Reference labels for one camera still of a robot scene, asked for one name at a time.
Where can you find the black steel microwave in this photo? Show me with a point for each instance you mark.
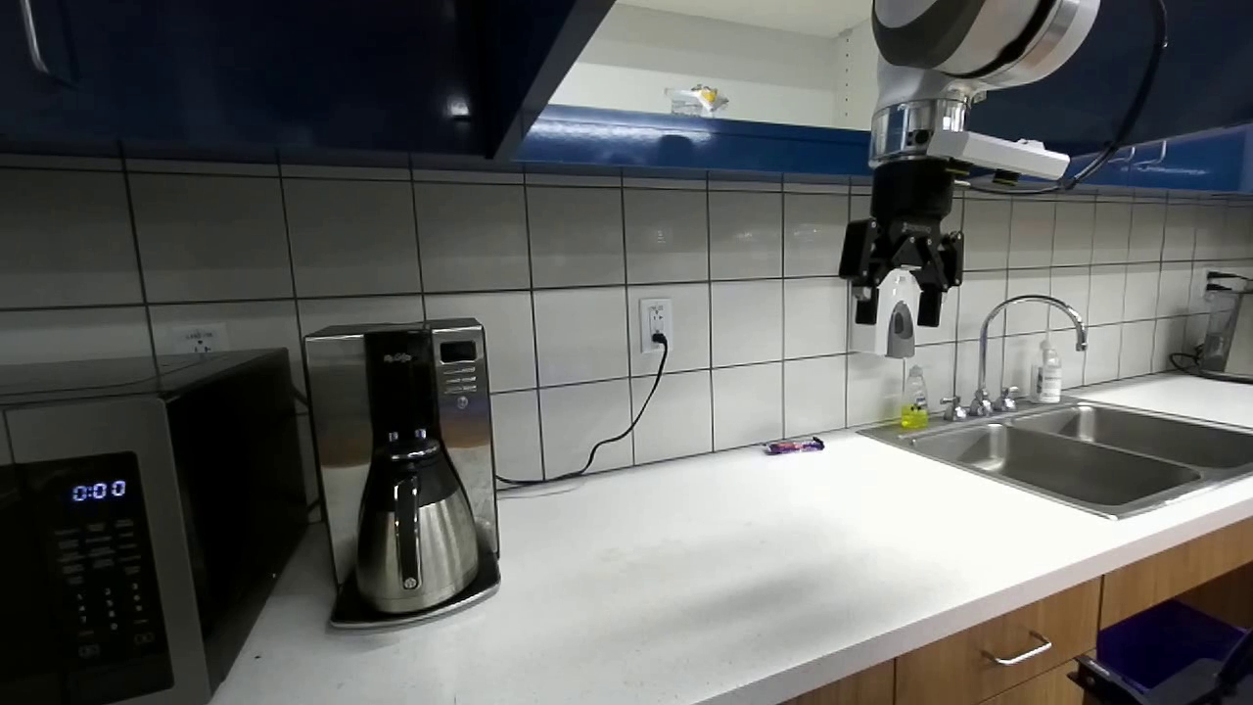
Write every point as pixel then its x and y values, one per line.
pixel 129 549

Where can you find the white wall outlet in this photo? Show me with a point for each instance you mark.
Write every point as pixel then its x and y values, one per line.
pixel 657 313

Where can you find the blue cupboard door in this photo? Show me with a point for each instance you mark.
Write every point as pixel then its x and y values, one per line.
pixel 523 62
pixel 1201 62

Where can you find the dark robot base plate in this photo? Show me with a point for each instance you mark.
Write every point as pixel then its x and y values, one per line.
pixel 1170 649

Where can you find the black steel coffee maker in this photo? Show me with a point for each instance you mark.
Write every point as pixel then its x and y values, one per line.
pixel 445 378

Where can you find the blue glossy wall cabinet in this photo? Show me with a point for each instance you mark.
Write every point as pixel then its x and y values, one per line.
pixel 235 79

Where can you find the purple candy bar wrapper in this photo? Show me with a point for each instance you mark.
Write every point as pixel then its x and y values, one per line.
pixel 796 444

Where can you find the steel coffee carafe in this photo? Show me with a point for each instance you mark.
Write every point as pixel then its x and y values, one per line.
pixel 415 549

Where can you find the wooden base cabinet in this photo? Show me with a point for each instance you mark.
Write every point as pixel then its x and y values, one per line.
pixel 942 677

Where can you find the stainless steel sink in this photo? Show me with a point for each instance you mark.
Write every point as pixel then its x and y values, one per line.
pixel 1044 463

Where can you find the small white bottle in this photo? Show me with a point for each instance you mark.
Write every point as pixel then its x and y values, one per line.
pixel 1051 382

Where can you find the wooden drawer front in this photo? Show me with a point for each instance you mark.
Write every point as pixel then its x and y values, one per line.
pixel 952 652

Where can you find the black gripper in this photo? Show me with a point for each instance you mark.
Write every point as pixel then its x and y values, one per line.
pixel 910 202

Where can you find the white wall soap dispenser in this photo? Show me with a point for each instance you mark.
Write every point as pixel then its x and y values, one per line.
pixel 899 337

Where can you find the chrome gooseneck faucet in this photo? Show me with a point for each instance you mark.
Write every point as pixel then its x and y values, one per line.
pixel 1031 297

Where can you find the yellow dish soap bottle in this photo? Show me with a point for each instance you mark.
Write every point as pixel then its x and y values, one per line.
pixel 915 417

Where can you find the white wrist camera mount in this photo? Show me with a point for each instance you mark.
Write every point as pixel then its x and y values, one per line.
pixel 1018 154

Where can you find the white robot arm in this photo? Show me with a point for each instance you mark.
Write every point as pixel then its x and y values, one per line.
pixel 979 31

